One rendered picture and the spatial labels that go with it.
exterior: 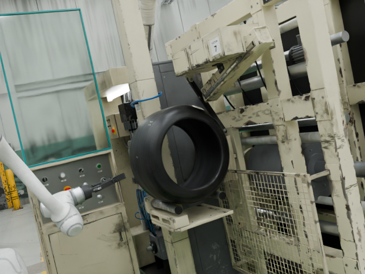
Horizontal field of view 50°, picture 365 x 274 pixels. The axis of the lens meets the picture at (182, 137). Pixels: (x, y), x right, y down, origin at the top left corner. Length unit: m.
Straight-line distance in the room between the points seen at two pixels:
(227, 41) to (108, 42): 9.67
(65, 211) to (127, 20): 1.23
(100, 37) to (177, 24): 2.39
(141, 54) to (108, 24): 9.27
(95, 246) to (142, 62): 1.21
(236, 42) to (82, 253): 1.60
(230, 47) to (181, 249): 1.29
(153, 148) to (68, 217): 0.55
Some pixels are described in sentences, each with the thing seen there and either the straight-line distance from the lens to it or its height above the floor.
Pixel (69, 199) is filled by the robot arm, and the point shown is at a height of 1.10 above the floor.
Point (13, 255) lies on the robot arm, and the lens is 1.73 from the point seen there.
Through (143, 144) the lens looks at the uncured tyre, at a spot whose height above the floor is 1.28.
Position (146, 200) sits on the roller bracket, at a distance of 2.43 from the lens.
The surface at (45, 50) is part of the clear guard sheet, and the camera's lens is 2.69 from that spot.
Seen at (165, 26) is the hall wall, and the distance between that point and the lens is 12.18.
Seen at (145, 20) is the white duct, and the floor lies 2.12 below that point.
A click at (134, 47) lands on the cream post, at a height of 1.86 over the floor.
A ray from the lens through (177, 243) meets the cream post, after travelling 2.58.
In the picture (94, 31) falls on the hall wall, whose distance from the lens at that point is 11.63.
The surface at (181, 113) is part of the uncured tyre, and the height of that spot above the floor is 1.40.
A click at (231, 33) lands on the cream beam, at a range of 2.07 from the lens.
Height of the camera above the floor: 1.39
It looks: 3 degrees down
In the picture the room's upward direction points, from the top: 12 degrees counter-clockwise
